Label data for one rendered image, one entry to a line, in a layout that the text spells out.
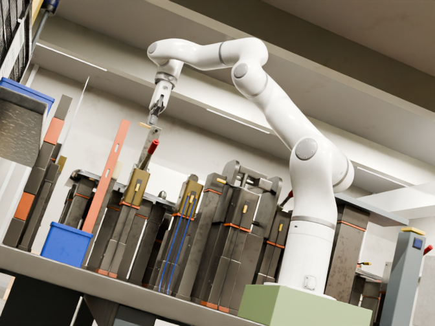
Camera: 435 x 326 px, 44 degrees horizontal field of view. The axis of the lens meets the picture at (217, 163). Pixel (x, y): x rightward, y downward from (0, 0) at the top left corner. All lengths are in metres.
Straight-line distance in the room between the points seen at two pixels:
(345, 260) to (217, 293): 0.44
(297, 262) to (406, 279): 0.64
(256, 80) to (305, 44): 4.53
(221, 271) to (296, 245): 0.35
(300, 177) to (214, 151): 9.39
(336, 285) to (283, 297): 0.53
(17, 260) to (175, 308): 0.30
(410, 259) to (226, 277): 0.66
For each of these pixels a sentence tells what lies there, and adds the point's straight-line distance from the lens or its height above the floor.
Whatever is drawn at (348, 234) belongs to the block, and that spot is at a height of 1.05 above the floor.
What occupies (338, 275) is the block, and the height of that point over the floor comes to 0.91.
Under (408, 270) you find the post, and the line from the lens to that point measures 1.97.
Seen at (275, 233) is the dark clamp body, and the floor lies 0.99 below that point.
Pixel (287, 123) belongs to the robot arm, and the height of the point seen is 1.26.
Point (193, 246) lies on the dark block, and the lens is 1.74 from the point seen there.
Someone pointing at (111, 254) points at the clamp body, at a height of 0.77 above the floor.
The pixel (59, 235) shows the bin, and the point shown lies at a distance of 1.42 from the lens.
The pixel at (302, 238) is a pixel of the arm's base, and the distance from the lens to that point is 1.42.
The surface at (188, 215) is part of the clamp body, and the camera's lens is 1.75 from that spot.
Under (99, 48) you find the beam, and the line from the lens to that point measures 8.25.
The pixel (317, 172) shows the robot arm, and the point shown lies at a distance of 1.42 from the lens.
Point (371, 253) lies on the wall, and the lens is 11.96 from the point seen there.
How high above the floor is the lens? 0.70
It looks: 15 degrees up
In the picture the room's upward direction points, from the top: 17 degrees clockwise
